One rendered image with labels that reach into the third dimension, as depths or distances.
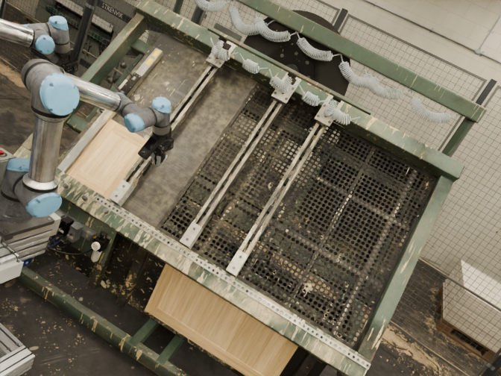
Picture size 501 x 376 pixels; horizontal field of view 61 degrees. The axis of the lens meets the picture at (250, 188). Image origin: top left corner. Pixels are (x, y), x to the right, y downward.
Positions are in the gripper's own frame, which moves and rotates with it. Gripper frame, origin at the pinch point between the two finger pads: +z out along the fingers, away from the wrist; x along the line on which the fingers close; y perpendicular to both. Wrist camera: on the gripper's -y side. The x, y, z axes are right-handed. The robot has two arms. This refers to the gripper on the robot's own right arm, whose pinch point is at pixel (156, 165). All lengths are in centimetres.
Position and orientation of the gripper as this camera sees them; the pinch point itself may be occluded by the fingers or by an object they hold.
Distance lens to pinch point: 199.7
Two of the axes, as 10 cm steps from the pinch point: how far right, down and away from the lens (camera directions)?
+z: -1.9, 6.6, 7.3
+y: 5.6, -5.4, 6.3
